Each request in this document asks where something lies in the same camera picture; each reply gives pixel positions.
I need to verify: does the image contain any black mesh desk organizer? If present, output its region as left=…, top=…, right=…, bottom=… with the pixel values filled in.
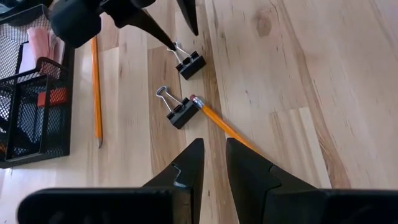
left=0, top=4, right=75, bottom=169

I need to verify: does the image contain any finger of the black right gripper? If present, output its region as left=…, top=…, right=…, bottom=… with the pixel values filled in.
left=176, top=0, right=200, bottom=37
left=49, top=0, right=177, bottom=51

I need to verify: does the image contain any black binder clip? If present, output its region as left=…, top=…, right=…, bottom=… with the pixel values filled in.
left=167, top=41, right=207, bottom=81
left=155, top=85, right=200, bottom=130

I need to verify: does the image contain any pink white sticky note pad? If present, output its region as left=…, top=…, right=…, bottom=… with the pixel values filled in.
left=18, top=27, right=66, bottom=78

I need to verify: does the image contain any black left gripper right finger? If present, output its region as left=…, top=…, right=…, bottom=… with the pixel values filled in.
left=226, top=138, right=398, bottom=224

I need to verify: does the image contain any yellow wooden pencil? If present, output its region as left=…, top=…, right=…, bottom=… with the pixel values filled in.
left=90, top=35, right=104, bottom=149
left=189, top=94, right=261, bottom=154

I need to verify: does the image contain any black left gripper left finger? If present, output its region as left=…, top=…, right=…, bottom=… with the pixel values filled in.
left=17, top=138, right=205, bottom=224

